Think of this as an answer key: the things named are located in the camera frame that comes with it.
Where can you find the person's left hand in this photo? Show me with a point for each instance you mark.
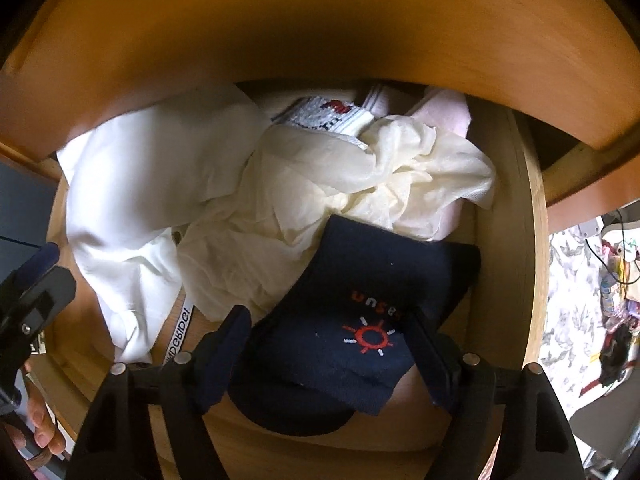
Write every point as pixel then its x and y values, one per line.
pixel 46 433

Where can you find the cream sheer garment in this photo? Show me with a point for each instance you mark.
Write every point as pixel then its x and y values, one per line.
pixel 251 246

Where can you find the white hello kitty sock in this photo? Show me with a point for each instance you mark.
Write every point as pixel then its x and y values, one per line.
pixel 317 113

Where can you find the white cloth garment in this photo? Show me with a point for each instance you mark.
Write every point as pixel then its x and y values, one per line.
pixel 134 179

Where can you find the dark panel board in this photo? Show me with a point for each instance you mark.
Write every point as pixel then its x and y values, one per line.
pixel 25 206

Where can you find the pink floral garment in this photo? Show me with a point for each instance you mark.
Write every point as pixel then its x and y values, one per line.
pixel 435 206

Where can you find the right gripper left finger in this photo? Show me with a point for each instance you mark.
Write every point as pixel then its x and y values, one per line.
pixel 116 439

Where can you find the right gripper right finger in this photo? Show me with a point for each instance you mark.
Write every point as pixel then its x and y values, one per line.
pixel 535 439

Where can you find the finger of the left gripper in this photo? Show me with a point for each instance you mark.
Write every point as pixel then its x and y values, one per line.
pixel 32 296

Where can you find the wooden drawer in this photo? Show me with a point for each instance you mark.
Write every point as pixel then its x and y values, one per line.
pixel 567 62
pixel 500 320

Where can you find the navy blue sock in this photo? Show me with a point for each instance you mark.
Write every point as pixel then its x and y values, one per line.
pixel 335 344

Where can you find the colourful clutter pile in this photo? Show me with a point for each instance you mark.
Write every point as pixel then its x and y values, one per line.
pixel 618 256

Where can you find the floral grey white quilt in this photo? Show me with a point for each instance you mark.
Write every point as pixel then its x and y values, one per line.
pixel 574 327

